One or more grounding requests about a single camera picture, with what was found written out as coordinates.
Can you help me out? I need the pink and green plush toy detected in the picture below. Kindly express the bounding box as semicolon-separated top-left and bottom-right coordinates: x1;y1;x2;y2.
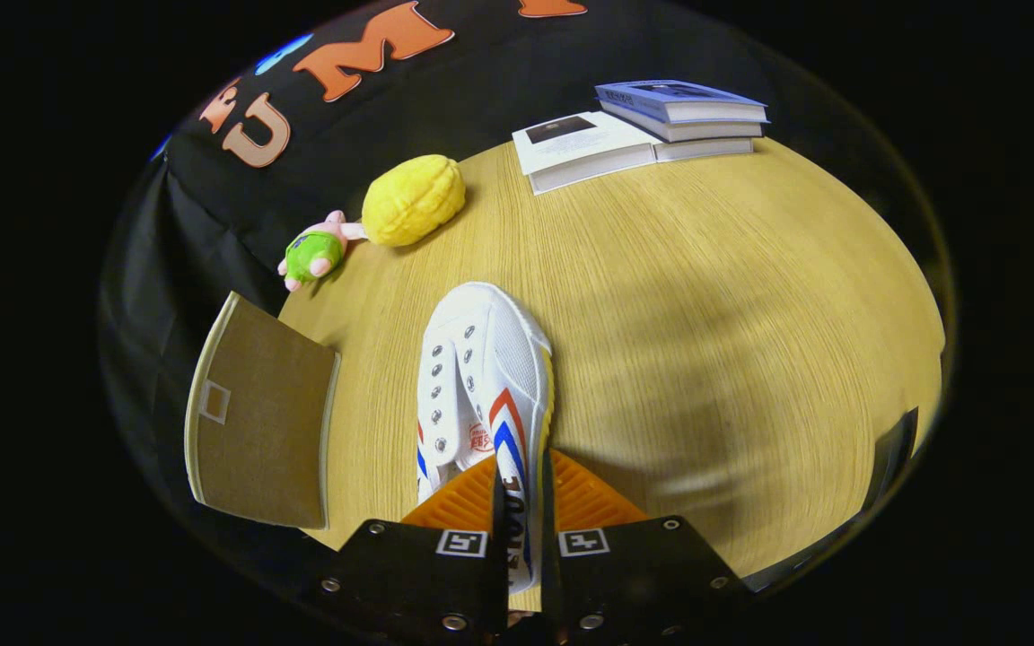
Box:
277;210;370;293

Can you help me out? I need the black backdrop cloth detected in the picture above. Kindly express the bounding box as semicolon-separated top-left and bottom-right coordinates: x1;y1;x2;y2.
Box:
100;0;841;575

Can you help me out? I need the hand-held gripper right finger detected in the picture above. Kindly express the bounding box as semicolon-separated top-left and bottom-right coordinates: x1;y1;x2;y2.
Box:
539;449;756;642

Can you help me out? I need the beige fabric storage box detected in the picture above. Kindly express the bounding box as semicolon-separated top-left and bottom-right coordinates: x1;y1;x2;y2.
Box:
183;291;342;531

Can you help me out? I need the white canvas shoe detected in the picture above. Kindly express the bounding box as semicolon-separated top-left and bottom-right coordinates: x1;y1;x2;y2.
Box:
416;282;556;593

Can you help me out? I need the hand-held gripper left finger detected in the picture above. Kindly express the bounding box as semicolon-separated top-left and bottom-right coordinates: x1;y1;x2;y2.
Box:
297;453;511;642

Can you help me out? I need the yellow plush toy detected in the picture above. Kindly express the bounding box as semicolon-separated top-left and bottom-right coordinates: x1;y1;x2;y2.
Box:
361;154;467;248

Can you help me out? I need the white book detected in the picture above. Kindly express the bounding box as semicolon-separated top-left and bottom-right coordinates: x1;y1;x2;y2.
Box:
513;110;756;196

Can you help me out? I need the blue paperback book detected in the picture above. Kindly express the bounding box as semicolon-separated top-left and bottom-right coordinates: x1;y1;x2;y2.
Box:
595;79;770;125
600;100;767;144

